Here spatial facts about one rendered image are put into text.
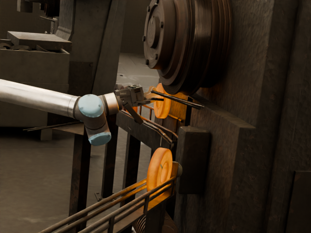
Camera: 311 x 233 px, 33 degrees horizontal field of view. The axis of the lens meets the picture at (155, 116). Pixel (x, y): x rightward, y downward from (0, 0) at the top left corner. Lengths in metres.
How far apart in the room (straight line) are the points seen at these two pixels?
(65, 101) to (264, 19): 0.82
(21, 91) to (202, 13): 0.77
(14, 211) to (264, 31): 1.91
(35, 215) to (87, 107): 1.19
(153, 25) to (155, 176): 0.65
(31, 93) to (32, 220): 1.06
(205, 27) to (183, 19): 0.09
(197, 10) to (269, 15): 0.29
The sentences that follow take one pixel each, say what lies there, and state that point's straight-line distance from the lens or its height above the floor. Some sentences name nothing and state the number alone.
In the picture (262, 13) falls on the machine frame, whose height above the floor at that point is 1.23.
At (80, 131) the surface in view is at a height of 0.60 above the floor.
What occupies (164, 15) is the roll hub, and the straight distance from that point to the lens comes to 1.92.
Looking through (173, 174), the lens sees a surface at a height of 0.68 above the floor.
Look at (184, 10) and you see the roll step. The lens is 1.91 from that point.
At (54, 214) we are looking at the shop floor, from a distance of 3.08.
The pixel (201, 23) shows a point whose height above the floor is 1.17.
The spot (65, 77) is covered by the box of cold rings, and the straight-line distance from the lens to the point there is 4.42.
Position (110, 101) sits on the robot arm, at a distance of 2.21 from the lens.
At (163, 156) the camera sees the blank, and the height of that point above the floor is 0.77.
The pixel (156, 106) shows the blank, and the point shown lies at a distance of 2.32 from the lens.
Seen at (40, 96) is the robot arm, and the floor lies 0.82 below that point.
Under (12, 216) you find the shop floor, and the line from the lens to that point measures 3.05.
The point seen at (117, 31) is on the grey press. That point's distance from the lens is 4.99.
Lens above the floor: 1.23
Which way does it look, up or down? 12 degrees down
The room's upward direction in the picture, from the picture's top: 6 degrees clockwise
